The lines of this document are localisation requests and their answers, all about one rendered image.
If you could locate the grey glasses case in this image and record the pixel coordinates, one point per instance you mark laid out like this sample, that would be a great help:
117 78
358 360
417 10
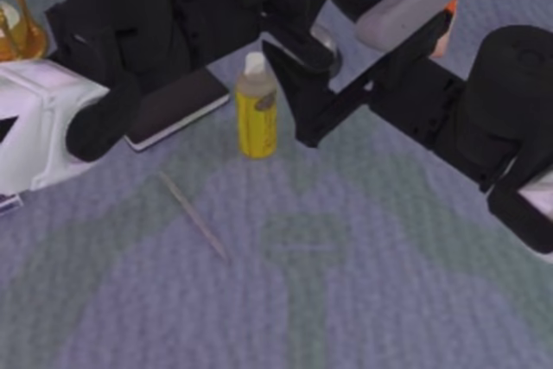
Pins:
406 6

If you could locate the black smartphone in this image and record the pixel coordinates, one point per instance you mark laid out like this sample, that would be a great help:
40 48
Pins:
177 110

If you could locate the yellow bottle with white cap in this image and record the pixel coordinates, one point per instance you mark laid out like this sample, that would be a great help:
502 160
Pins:
257 114

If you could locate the thin gray pointed stick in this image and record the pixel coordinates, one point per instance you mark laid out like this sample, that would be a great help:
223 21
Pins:
194 218

